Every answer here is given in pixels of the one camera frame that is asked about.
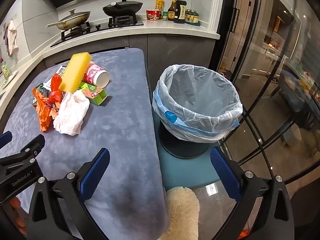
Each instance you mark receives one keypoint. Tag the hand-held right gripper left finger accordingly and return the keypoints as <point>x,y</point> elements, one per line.
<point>96,172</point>

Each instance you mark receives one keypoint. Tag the green flowered milk carton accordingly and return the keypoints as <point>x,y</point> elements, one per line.
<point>96,95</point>

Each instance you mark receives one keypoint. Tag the pink printed paper cup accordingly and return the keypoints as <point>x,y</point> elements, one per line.
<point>96,73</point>

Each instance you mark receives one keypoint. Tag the black framed glass door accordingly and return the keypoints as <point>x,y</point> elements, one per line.
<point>252,55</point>

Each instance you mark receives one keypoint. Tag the crumpled white tissue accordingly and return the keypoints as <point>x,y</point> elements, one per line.
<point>70,115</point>

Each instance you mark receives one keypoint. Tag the red plastic bag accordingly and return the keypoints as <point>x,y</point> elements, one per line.
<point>55,82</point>

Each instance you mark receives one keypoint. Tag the red instant noodle cup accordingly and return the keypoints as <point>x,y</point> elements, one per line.
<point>153,15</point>

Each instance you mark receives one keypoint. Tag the black and white packet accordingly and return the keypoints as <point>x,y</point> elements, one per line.
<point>61,70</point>

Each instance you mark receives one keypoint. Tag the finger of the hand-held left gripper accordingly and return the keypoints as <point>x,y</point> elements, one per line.
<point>27,155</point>
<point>5,140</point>

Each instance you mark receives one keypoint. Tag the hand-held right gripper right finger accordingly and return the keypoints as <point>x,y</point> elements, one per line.
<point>223,175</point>

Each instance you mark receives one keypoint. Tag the dark foil packet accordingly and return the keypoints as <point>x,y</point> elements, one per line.
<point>41,88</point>

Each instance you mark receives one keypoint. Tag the yellow-capped brown sauce bottle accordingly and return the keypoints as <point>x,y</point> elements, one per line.
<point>171,12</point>

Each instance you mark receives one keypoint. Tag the cream fluffy cushion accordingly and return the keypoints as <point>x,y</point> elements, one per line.
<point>182,210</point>

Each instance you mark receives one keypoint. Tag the teal stool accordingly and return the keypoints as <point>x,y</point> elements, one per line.
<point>185,172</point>

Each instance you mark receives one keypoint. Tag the blue dining table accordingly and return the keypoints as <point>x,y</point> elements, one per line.
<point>297,97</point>

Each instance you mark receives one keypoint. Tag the grey-blue plush mat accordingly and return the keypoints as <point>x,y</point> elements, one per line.
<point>112,142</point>

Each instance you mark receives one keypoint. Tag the small green-lidded spice jar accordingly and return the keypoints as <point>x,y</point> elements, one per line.
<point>165,16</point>

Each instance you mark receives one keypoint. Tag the black trash bin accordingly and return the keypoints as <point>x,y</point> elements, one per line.
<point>185,148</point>

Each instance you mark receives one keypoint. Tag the yellow seasoning packet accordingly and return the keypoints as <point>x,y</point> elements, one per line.
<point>160,3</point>

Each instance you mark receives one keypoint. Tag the dark soy sauce bottle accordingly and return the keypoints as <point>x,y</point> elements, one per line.
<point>180,11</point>

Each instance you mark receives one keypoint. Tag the yellow sponge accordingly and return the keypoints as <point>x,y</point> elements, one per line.
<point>75,72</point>

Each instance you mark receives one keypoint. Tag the black gas stove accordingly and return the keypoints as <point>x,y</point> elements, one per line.
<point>100,27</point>

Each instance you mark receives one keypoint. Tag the hanging pink cloth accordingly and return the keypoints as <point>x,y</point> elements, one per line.
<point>12,37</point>

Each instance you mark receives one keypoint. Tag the trash bin with plastic liner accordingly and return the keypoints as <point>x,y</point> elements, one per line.
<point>200,100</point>

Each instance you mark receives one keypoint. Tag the condiment jar set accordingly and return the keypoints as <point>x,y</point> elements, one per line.
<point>192,17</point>

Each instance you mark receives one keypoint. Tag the frying pan with glass lid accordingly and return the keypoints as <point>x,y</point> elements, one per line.
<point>72,18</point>

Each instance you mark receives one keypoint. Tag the green printed packet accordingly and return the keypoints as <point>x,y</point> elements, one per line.
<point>5,70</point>

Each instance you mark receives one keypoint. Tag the grey kitchen cabinet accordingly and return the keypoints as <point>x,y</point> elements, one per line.
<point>175,52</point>

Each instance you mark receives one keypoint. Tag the person's left hand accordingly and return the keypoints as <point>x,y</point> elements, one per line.
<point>21,223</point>

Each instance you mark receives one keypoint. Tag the orange snack wrapper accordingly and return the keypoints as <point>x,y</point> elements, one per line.
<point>43,115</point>

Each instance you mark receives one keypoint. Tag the black wok with lid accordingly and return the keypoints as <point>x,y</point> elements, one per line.
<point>122,8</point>

